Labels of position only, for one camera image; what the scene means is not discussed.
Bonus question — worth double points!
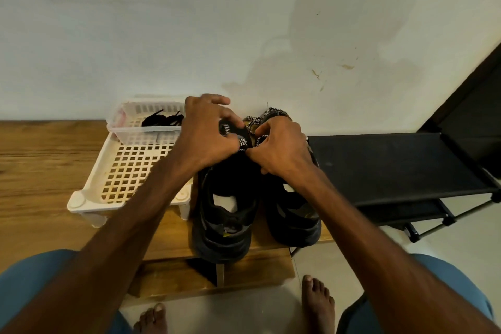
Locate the person's right hand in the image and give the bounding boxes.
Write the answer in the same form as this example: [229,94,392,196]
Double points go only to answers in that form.
[245,116,318,186]

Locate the low wooden table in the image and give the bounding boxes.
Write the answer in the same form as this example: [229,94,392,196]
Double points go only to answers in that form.
[0,119,333,300]

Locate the dark door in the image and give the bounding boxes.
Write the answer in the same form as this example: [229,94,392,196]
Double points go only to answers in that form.
[419,42,501,178]

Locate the person's right forearm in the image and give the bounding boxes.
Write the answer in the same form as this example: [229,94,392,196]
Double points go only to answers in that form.
[290,165,501,334]

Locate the black shoe rack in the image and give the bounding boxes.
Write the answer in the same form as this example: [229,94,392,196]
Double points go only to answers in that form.
[307,132,501,243]

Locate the black shoelaces bundle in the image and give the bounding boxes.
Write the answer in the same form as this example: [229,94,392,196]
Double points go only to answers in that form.
[141,109,185,127]

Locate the person's blue shorts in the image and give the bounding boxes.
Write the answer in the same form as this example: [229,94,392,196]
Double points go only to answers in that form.
[0,249,496,334]

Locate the black shoe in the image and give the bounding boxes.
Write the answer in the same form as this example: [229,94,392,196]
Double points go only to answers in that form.
[258,108,324,248]
[190,122,263,264]

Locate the small white plastic basket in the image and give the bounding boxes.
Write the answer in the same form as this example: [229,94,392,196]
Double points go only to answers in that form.
[107,97,189,145]

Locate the person's left forearm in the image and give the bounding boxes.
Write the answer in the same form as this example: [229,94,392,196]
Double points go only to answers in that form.
[0,153,197,334]

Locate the person's left hand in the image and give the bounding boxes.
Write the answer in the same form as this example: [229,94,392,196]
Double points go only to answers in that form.
[174,94,247,174]

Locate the large white plastic tray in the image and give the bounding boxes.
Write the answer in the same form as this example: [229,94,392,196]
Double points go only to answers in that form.
[66,97,193,228]

